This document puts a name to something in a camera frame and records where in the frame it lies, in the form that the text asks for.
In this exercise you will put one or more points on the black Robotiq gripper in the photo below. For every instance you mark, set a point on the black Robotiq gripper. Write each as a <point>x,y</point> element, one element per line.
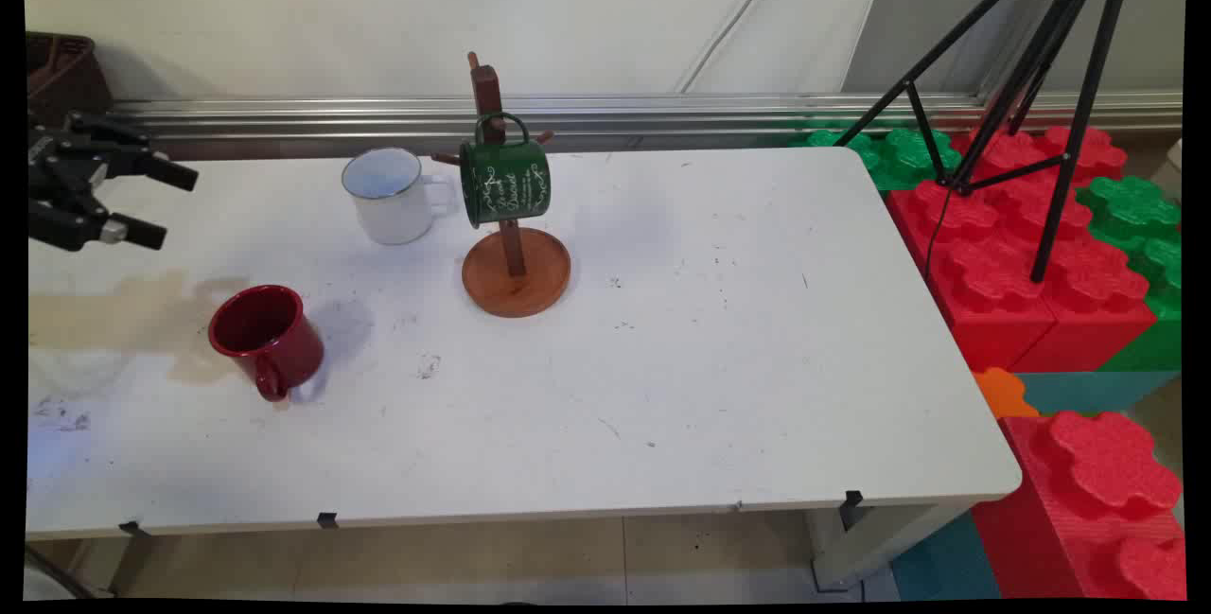
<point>61,169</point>

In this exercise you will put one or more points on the green enamel mug white lettering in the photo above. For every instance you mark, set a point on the green enamel mug white lettering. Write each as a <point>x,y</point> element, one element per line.
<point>506,184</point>

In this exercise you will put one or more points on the dark red ceramic mug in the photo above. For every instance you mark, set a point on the dark red ceramic mug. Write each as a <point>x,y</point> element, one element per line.
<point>284,349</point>

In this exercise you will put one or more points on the black table edge clip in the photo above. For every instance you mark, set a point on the black table edge clip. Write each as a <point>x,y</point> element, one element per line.
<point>133,529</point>
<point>327,519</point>
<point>852,499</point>

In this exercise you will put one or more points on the brown wooden mug tree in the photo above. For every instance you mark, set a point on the brown wooden mug tree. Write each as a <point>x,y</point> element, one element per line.
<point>516,288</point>

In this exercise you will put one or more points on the flat green foam block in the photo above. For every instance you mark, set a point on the flat green foam block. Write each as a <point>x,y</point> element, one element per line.
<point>903,160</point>

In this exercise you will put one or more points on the white table leg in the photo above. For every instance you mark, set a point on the white table leg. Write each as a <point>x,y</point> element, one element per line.
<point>880,538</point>

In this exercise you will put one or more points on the large red foam block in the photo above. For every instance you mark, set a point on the large red foam block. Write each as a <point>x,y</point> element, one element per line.
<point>993,311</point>

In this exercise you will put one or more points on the orange foam piece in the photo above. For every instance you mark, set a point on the orange foam piece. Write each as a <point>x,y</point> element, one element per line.
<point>1001,394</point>

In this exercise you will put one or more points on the teal foam block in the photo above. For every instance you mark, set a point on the teal foam block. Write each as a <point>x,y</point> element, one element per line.
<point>1088,392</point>
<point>946,562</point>

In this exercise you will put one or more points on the black tripod stand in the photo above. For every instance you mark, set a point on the black tripod stand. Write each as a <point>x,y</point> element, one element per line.
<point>1060,188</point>

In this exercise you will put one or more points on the tall green foam block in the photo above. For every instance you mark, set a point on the tall green foam block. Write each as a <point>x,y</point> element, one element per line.
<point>1131,212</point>

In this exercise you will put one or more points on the red foam floor tiles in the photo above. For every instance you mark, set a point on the red foam floor tiles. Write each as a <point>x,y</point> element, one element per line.
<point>1088,500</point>

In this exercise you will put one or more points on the aluminium rail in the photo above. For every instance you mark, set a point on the aluminium rail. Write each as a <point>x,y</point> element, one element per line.
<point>662,113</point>

